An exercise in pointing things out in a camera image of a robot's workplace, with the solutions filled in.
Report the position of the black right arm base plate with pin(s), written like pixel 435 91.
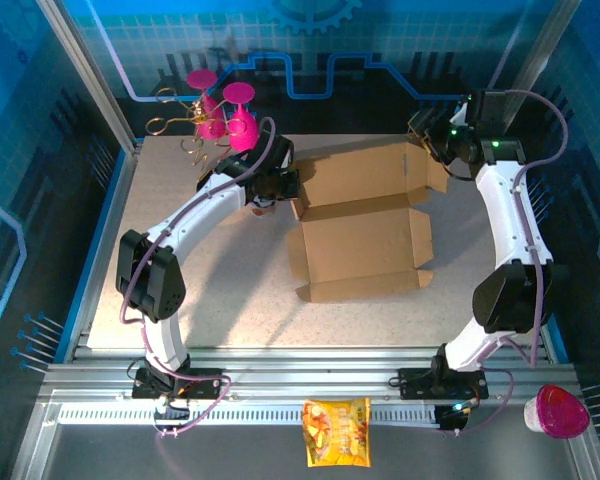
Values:
pixel 415 385

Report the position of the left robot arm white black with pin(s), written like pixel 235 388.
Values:
pixel 205 205

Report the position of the brown cardboard paper box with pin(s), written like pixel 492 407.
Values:
pixel 360 245

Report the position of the aluminium frame rail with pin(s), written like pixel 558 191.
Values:
pixel 305 370

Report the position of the pink plastic goblet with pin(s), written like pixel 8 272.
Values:
pixel 242 130
pixel 210 120

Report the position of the small black controller board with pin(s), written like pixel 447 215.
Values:
pixel 452 417

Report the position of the yellow snack bag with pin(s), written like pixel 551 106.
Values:
pixel 337 432

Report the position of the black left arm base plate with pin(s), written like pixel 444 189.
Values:
pixel 210 385

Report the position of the aluminium frame post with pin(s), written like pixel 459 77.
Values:
pixel 90 70
pixel 529 70

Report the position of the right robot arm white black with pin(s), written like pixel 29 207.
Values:
pixel 500 210

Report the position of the white cup with pink lid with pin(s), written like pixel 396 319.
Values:
pixel 560 412

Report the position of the small white controller board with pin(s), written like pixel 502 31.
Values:
pixel 170 412

